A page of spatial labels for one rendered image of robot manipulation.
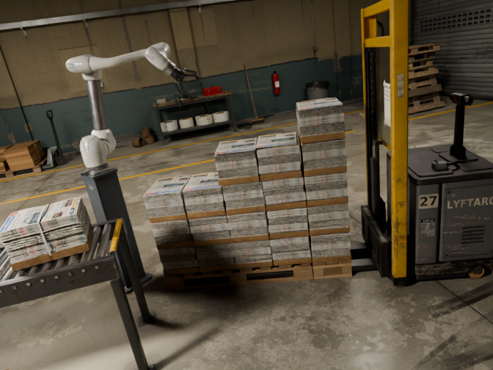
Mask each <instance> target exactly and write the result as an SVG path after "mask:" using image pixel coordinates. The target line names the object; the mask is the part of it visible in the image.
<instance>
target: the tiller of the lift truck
mask: <svg viewBox="0 0 493 370"><path fill-rule="evenodd" d="M449 98H450V100H451V101H452V103H454V104H457V105H456V115H455V127H454V139H453V147H454V148H455V149H456V147H458V146H460V145H462V146H463V139H464V111H465V105H472V103H473V99H472V98H471V97H470V95H468V94H465V93H461V92H456V93H452V94H451V95H450V97H449ZM455 149H454V154H455Z"/></svg>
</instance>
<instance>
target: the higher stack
mask: <svg viewBox="0 0 493 370"><path fill-rule="evenodd" d="M296 116H297V123H298V130H299V134H300V137H309V136H315V135H322V134H333V133H339V132H344V130H346V127H345V121H344V117H343V116H344V113H343V104H342V103H341V102H340V101H339V100H338V99H336V98H322V99H317V100H311V101H302V102H298V103H296ZM299 148H300V151H301V159H302V162H301V168H302V166H303V168H302V175H303V179H304V189H305V192H306V193H305V194H306V200H307V201H314V200H328V199H335V198H344V197H348V189H347V188H348V185H347V179H346V172H342V173H330V174H323V175H311V176H304V171H303V169H304V170H315V169H323V168H330V167H342V166H346V162H347V161H346V160H347V158H346V147H345V140H344V139H332V140H326V141H320V142H309V143H303V144H302V143H301V140H300V138H299ZM348 213H349V211H348V204H347V203H341V204H333V205H325V206H311V207H307V220H308V223H307V224H308V227H309V228H308V229H309V231H313V230H322V229H330V228H345V227H348V226H349V222H350V220H349V215H348ZM309 240H310V251H311V256H312V258H321V257H330V256H340V255H351V242H350V241H351V234H350V232H347V233H331V234H323V235H315V236H310V232H309ZM312 263H313V262H312ZM351 276H352V269H351V260H345V261H328V262H327V263H325V262H319V263H313V277H314V279H323V278H341V277H351Z"/></svg>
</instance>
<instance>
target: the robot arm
mask: <svg viewBox="0 0 493 370"><path fill-rule="evenodd" d="M170 52H171V51H170V47H169V45H168V44H167V43H157V44H155V45H152V46H151V47H149V48H147V49H143V50H140V51H135V52H131V53H129V54H123V55H120V56H118V57H112V58H99V57H96V56H94V55H90V54H85V55H81V56H78V57H73V58H70V59H69V60H67V62H66V68H67V69H68V70H69V71H70V72H72V73H80V74H82V76H83V78H84V80H86V84H87V92H88V97H89V102H90V109H91V114H92V122H93V127H94V130H93V131H92V133H91V135H89V136H85V137H83V138H82V140H81V142H80V150H81V155H82V158H83V160H84V163H85V166H86V168H87V169H86V170H85V171H84V172H82V173H81V176H85V175H91V176H96V175H99V174H101V173H105V172H107V171H110V170H114V167H110V166H109V165H108V164H107V161H106V157H107V156H108V155H109V154H110V153H112V152H113V151H114V149H115V147H116V140H115V138H114V137H113V134H112V131H111V130H110V129H109V128H107V123H106V115H105V109H104V105H103V96H102V90H101V82H100V79H101V78H102V70H103V69H106V68H112V67H116V66H118V65H123V64H125V63H128V62H132V61H134V60H137V59H141V58H145V57H146V58H147V59H148V60H149V62H151V63H152V64H153V65H154V66H156V67H157V68H158V69H161V70H162V71H163V72H165V73H166V74H167V75H169V74H170V76H171V77H172V78H174V79H175V80H174V81H173V84H174V85H175V86H176V88H177V90H178V92H179V94H181V93H183V94H184V95H187V96H188V97H190V98H191V95H189V94H188V93H187V92H186V91H185V90H183V88H182V84H181V82H182V81H183V80H184V79H185V77H187V76H195V78H196V79H197V80H198V81H199V82H201V83H202V84H203V81H201V80H200V77H199V76H198V75H197V71H193V70H188V69H186V68H184V69H183V71H181V70H180V69H179V68H177V67H176V65H175V64H174V63H173V62H171V60H169V59H168V58H169V56H170ZM184 72H190V73H195V74H184ZM177 81H179V84H180V89H181V91H180V89H179V87H178V85H177V84H176V83H177Z"/></svg>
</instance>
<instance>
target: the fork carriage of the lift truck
mask: <svg viewBox="0 0 493 370"><path fill-rule="evenodd" d="M361 216H362V238H363V239H364V241H365V242H366V244H367V246H368V250H369V252H370V254H371V256H372V258H373V259H374V261H375V262H376V267H377V269H378V271H379V274H380V275H381V278H386V277H389V264H388V241H387V238H386V236H385V235H384V233H383V232H382V230H381V228H380V227H379V224H378V223H377V221H376V220H375V218H374V216H373V215H372V213H371V211H370V209H369V208H368V206H367V205H366V206H361Z"/></svg>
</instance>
